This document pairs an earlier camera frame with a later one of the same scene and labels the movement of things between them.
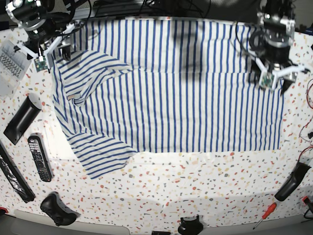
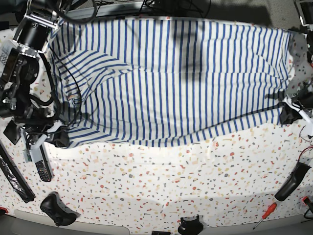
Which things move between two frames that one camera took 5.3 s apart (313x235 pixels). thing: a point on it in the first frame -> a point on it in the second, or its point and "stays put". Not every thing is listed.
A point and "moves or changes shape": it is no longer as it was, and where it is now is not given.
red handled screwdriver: (266, 214) stays put
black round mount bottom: (192, 227) stays put
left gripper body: (42, 46) -> (35, 130)
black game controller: (53, 205) stays put
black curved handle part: (293, 182) stays put
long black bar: (17, 181) stays put
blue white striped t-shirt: (148, 85) moves or changes shape
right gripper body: (275, 63) -> (297, 106)
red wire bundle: (308, 147) stays put
